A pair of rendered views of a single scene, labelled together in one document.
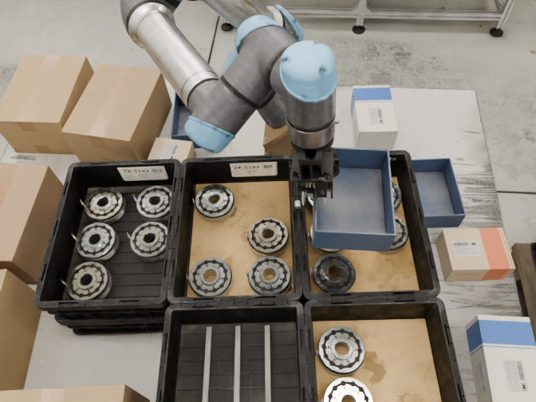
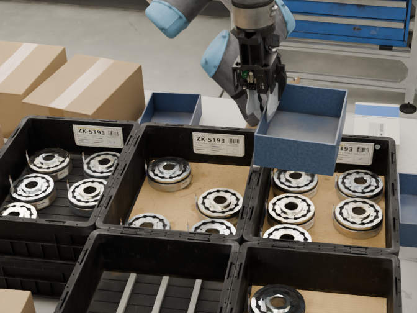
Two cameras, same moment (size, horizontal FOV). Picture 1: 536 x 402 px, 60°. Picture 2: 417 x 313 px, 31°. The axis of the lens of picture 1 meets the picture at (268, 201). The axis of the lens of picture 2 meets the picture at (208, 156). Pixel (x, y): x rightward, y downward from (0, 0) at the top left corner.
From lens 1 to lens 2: 0.78 m
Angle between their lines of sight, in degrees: 24
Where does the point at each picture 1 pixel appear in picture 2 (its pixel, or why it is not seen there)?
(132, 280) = not seen: hidden behind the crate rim
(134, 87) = (108, 74)
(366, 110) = (366, 123)
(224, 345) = (146, 293)
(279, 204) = (241, 185)
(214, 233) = (161, 200)
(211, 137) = (166, 15)
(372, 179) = (331, 125)
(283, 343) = (213, 299)
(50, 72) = (24, 55)
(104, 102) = (72, 82)
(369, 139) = not seen: hidden behind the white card
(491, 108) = not seen: outside the picture
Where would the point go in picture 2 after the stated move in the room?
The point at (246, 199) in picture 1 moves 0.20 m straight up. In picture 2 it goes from (205, 177) to (201, 105)
